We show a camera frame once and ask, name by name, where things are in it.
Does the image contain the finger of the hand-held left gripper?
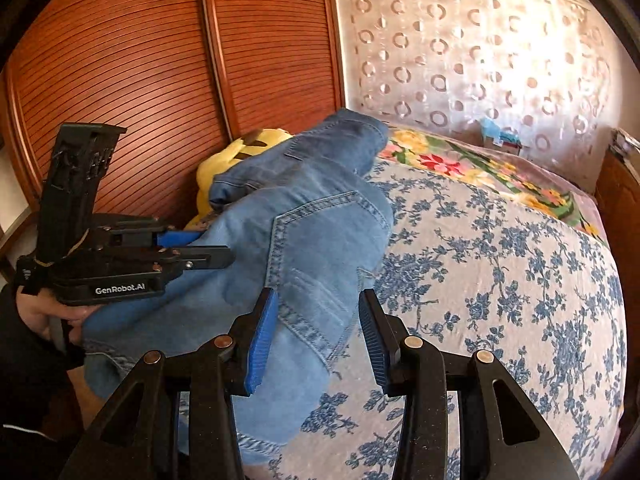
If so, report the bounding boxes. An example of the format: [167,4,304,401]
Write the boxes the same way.
[101,214,207,247]
[106,245,236,273]

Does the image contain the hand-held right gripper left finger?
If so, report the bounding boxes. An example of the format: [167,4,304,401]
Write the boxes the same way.
[60,287,279,480]

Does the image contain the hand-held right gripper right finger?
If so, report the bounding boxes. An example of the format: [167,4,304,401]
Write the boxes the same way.
[359,288,581,480]

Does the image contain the blue denim pants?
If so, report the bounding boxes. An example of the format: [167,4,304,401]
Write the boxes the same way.
[82,107,396,467]

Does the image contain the person's left forearm black sleeve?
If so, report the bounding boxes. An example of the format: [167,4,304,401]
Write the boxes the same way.
[0,280,87,433]

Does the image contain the person's left hand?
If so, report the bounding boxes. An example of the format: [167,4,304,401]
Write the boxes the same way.
[16,291,100,348]

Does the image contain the yellow plush toy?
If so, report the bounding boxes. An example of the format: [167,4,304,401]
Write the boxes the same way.
[195,127,294,232]

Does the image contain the blue floral white bed sheet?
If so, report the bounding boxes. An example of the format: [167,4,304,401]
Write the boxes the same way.
[265,160,628,480]

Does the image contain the wooden louvered wardrobe door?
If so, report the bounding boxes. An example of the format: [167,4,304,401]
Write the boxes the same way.
[0,0,236,261]
[200,0,347,133]

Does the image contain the colourful flower print blanket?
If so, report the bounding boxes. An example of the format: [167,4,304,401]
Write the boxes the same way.
[367,127,608,249]

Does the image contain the cardboard box with blue bags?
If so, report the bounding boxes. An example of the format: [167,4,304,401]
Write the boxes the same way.
[480,117,524,154]

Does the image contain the long wooden cabinet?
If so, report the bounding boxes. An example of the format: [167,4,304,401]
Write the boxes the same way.
[595,130,640,223]

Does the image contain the sheer circle pattern curtain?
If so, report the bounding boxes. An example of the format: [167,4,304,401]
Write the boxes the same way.
[332,0,621,196]

